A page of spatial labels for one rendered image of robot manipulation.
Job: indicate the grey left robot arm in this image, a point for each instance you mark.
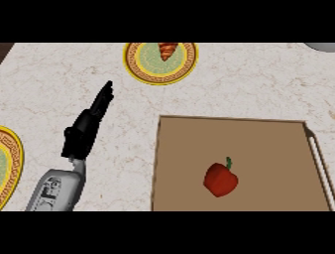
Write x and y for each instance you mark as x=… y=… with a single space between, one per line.
x=55 y=191

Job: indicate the brown wooden tray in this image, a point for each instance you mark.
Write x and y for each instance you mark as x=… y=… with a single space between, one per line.
x=242 y=165

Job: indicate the red bell pepper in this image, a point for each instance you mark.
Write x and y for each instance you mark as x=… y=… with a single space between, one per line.
x=220 y=179

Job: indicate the orange carrot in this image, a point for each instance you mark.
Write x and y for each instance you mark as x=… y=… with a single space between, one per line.
x=167 y=50

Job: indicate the grey round object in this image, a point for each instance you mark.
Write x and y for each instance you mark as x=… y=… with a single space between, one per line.
x=328 y=47

